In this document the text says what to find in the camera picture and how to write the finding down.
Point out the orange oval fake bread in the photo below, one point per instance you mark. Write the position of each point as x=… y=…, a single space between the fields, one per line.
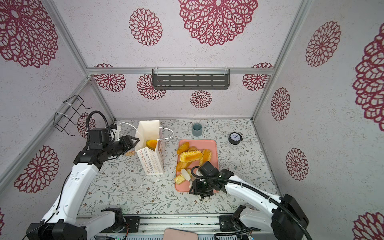
x=152 y=144

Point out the aluminium front rail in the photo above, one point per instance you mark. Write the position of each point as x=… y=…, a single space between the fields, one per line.
x=152 y=226

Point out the long yellow braided bread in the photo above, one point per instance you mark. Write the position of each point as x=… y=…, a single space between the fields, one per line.
x=190 y=156

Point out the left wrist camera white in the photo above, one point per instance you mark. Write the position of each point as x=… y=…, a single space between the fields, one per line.
x=114 y=132

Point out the pink device at front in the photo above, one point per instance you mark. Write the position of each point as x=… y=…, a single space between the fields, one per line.
x=173 y=234

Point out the brown bread right upright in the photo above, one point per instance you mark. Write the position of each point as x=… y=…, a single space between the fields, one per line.
x=207 y=155

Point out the pink plastic tray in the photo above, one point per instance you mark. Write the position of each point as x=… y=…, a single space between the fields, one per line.
x=200 y=144

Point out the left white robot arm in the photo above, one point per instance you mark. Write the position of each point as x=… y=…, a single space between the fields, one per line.
x=59 y=223

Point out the small orange tiger sticker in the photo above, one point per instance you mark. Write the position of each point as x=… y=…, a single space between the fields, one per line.
x=130 y=153

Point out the teal small cup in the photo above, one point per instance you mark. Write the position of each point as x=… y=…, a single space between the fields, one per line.
x=197 y=129

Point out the grey metal wall shelf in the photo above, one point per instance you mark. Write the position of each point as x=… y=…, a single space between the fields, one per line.
x=191 y=79

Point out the black wire wall rack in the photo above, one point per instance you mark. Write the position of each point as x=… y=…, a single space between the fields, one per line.
x=68 y=117

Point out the white printed paper bag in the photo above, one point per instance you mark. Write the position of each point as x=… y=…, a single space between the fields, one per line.
x=152 y=161

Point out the black round pressure gauge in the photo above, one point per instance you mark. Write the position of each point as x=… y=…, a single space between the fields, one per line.
x=235 y=138

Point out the brown oval bread top left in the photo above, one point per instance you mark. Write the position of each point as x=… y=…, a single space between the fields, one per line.
x=183 y=148

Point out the pale ridged fake bread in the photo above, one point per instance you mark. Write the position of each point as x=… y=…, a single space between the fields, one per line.
x=180 y=179

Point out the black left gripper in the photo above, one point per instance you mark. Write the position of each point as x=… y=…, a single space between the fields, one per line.
x=130 y=144

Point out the brown bread lower left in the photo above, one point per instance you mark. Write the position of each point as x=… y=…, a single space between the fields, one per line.
x=182 y=165

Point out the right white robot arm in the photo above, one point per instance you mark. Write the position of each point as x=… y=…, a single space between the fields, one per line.
x=281 y=216

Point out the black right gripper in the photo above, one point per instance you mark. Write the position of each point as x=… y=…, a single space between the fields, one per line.
x=196 y=189

